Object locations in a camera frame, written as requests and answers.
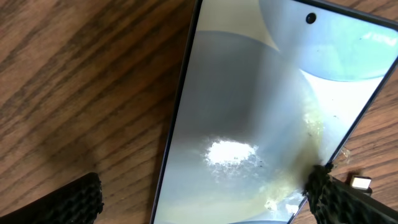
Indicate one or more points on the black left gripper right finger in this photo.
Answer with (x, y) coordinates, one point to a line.
(331, 201)

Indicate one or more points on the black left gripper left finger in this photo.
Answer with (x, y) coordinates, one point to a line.
(79, 202)

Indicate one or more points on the blue Galaxy S24 smartphone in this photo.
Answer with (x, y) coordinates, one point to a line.
(268, 88)

